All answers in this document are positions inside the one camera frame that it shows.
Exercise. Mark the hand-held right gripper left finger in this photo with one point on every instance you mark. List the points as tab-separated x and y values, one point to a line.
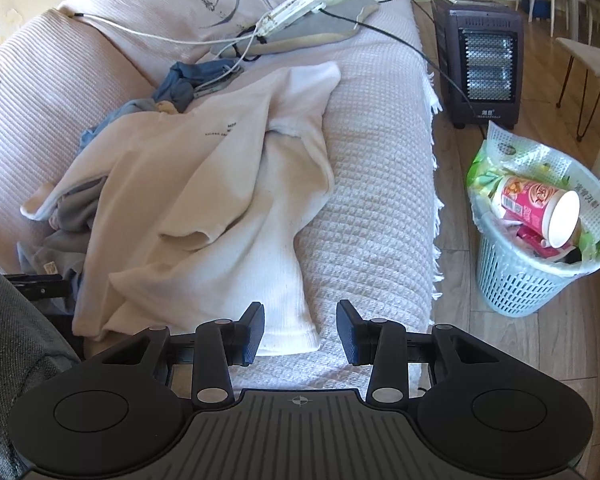
254	330

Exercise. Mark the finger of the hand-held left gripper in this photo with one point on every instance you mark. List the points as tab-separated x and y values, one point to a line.
35	286

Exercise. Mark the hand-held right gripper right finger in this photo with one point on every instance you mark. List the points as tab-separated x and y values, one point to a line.
347	332

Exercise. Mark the grey-blue pants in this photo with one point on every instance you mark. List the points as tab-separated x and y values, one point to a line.
70	210

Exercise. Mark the cream sweatshirt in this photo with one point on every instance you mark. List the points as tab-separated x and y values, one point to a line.
205	185

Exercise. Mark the light blue shirt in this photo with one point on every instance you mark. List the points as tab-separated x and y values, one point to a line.
110	125

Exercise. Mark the pale blue trash basket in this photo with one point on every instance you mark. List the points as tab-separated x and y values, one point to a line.
520	285

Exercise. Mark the green snack packet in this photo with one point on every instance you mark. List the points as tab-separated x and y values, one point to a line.
482	180

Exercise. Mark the red packet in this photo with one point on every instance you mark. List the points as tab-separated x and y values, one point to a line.
530	237

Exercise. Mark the red instant noodle cup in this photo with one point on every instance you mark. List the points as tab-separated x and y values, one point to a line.
525	200

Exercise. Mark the printed cream garment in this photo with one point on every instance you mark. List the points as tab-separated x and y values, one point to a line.
167	107

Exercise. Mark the green-cased smartphone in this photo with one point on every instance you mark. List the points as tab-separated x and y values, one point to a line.
210	88

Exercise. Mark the dark blue garment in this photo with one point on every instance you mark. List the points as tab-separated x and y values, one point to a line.
180	85

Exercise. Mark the dark electric heater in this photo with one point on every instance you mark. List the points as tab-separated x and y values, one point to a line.
450	60

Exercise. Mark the grey flat cushion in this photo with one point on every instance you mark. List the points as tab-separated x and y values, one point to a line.
320	30

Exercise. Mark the grey printed cushion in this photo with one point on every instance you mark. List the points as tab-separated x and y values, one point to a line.
180	0

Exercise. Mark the white power strip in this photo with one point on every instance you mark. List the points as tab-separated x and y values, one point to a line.
295	7

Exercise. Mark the small beige side table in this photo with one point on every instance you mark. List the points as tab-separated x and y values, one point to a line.
590	57

